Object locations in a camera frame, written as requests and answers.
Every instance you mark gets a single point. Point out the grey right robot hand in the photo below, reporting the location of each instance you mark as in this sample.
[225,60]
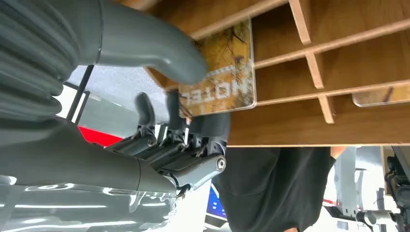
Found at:
[64,153]

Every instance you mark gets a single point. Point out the person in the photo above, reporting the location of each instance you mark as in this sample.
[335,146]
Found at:
[272,189]

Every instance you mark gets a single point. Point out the wooden card rack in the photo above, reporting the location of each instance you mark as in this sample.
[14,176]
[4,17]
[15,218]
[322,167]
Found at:
[320,125]

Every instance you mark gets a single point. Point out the yellow card with rounded corners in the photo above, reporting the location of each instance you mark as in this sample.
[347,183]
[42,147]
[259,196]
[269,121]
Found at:
[381,96]

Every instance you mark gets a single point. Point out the red panel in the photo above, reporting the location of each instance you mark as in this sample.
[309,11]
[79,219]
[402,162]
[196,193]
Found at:
[96,137]

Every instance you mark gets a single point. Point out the grey partition panel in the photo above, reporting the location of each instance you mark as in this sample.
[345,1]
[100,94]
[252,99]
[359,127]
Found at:
[109,117]

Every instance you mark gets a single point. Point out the black pole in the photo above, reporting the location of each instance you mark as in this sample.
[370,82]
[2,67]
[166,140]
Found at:
[80,93]

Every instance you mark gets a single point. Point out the ribbed grey right arm sleeve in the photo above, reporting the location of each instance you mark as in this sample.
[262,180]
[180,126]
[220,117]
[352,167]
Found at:
[29,64]

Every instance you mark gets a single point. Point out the laptop with blue screen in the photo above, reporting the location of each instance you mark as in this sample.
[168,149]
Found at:
[215,205]

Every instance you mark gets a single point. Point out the dark robot mechanism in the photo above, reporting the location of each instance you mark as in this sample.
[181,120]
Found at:
[400,182]

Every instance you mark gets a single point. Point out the white grey machine frame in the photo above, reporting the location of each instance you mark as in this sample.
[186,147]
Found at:
[347,182]

